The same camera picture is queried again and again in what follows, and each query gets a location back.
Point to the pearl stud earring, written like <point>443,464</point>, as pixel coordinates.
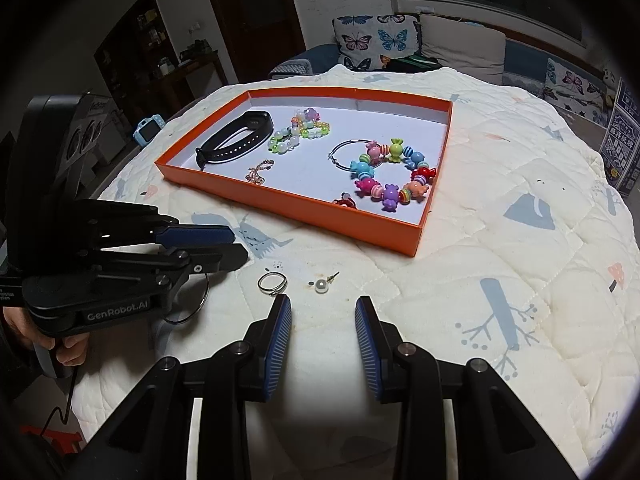
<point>320,286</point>

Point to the black bag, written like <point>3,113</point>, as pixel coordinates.
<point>415,64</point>

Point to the red stool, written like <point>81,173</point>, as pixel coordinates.
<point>55,442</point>

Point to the person's left hand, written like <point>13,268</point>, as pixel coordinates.
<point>72,350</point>

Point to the dark wooden door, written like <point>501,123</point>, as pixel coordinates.
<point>250,10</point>

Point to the dark shelf cabinet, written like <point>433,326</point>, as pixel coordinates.
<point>135,50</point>

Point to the black smart band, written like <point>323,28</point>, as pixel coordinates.
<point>257,122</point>

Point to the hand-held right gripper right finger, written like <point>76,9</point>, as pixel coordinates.
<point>370,350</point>

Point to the blue white patterned box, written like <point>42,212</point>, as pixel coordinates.
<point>625,140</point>

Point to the blue toy camera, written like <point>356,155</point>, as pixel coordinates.
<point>147,131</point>

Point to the red charm ornament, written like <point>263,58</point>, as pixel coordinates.
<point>344,201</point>

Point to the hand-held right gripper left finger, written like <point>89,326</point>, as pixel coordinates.
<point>277,345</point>

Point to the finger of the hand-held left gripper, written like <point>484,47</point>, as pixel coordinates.
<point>220,257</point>
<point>195,234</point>

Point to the beige pillow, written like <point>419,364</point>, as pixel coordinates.
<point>465,47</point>

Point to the large butterfly print pillow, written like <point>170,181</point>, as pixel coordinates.
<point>370,40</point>

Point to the orange shallow box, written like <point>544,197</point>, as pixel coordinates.
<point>305,177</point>

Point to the dark wooden desk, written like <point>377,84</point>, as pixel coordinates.
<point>200,67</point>

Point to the white quilted blanket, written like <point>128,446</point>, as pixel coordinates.
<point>500,160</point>

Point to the printed cardboard box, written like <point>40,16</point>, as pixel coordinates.
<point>100,135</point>

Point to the silver hoop earring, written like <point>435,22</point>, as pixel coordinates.
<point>206,290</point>
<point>330,155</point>

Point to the small butterfly print pillow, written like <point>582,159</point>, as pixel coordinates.
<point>575,87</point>

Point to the blue sofa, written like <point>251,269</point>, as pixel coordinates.
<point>520,57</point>

